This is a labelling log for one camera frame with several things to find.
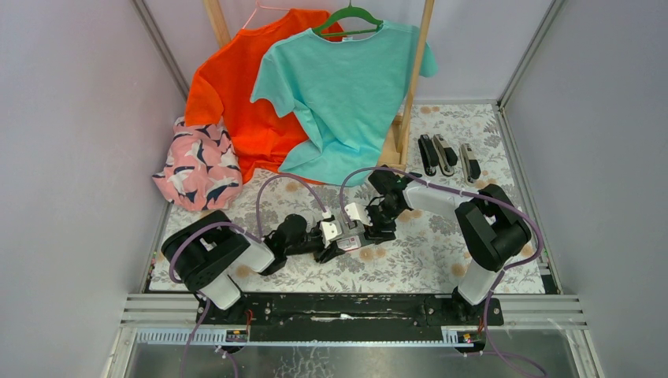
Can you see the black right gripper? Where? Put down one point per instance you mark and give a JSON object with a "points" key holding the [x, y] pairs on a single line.
{"points": [[374, 233]]}

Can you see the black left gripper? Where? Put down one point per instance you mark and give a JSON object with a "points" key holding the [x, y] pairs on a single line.
{"points": [[331, 253]]}

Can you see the beige and black stapler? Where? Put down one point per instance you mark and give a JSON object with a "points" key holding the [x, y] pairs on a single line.
{"points": [[447, 157]]}

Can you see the red staple box sleeve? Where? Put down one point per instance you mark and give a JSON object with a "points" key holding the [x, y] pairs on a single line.
{"points": [[351, 243]]}

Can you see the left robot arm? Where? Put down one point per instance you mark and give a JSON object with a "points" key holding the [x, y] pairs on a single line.
{"points": [[200, 255]]}

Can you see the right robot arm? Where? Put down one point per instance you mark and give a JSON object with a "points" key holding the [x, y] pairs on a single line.
{"points": [[493, 232]]}

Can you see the wooden rack base tray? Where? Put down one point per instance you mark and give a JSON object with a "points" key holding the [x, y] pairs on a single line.
{"points": [[394, 152]]}

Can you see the teal t-shirt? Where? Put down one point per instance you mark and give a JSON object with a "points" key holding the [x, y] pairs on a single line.
{"points": [[344, 95]]}

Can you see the pink bird-pattern cloth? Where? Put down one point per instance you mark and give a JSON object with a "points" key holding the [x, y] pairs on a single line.
{"points": [[201, 170]]}

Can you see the orange t-shirt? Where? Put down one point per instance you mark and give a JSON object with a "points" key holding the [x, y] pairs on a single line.
{"points": [[221, 90]]}

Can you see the green clothes hanger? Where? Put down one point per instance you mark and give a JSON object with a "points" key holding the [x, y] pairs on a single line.
{"points": [[347, 21]]}

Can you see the pink clothes hanger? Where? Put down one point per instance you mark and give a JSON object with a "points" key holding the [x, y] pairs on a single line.
{"points": [[263, 13]]}

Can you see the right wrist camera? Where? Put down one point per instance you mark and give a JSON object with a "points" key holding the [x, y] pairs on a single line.
{"points": [[357, 212]]}

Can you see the wooden rack right post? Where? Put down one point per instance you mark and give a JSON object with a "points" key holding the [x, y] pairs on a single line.
{"points": [[418, 57]]}

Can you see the wooden rack post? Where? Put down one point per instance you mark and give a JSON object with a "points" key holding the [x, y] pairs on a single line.
{"points": [[418, 57], [218, 22]]}

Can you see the wooden rack left post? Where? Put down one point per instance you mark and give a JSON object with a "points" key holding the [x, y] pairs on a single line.
{"points": [[218, 22]]}

